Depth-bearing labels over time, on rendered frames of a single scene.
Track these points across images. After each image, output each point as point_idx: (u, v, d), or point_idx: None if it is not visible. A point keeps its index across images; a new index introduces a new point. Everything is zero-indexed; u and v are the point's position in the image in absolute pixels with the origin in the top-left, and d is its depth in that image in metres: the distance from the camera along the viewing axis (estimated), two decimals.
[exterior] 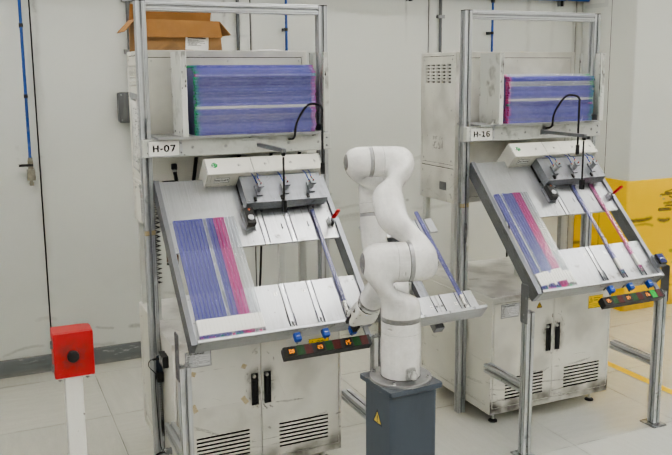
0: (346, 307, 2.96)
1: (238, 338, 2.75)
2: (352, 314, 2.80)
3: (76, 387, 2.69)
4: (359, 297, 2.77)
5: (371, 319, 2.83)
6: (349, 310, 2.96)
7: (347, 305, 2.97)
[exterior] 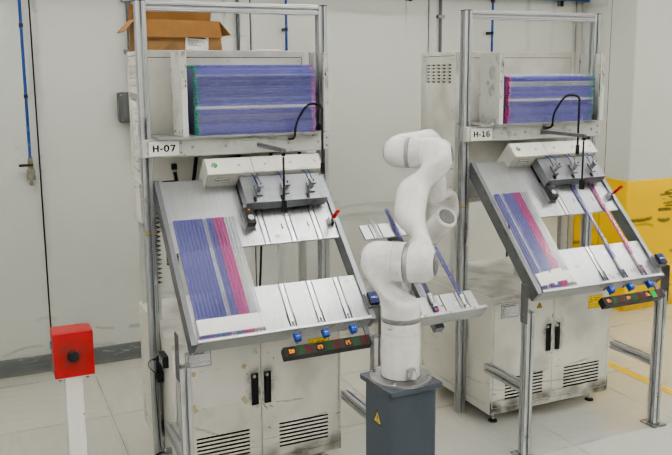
0: (432, 299, 3.00)
1: (238, 338, 2.75)
2: None
3: (76, 387, 2.69)
4: None
5: None
6: (435, 302, 2.99)
7: (432, 297, 3.00)
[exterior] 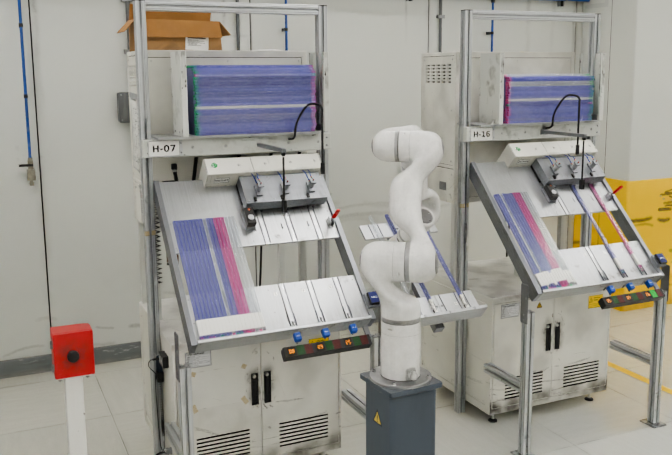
0: (433, 305, 2.98)
1: (238, 338, 2.75)
2: None
3: (76, 387, 2.69)
4: None
5: None
6: (436, 308, 2.98)
7: (433, 303, 2.99)
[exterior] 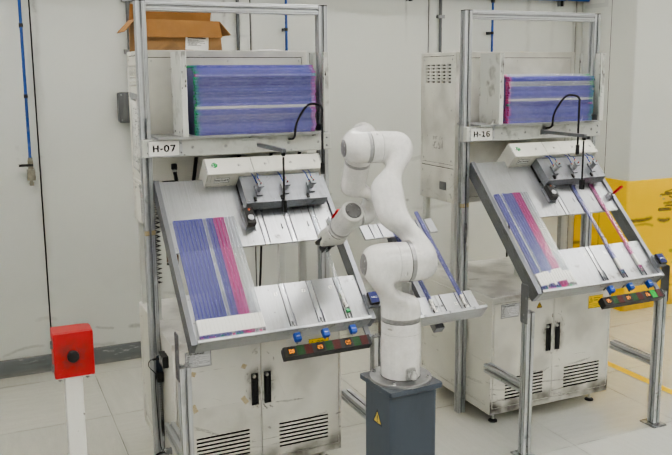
0: (433, 305, 2.98)
1: (238, 338, 2.75)
2: None
3: (76, 387, 2.69)
4: None
5: None
6: (436, 308, 2.98)
7: (433, 303, 2.99)
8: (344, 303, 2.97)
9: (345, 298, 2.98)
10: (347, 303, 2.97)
